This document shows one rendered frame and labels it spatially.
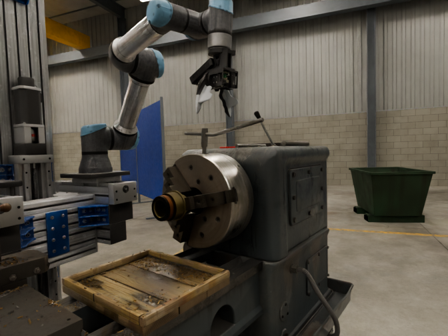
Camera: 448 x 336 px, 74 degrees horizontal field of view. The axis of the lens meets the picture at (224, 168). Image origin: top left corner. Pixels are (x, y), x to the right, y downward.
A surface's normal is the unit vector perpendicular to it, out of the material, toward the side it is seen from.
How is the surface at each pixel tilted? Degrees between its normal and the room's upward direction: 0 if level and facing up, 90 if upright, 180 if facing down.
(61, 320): 0
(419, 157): 90
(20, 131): 90
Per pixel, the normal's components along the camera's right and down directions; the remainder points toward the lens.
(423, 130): -0.36, 0.06
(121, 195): 0.87, 0.00
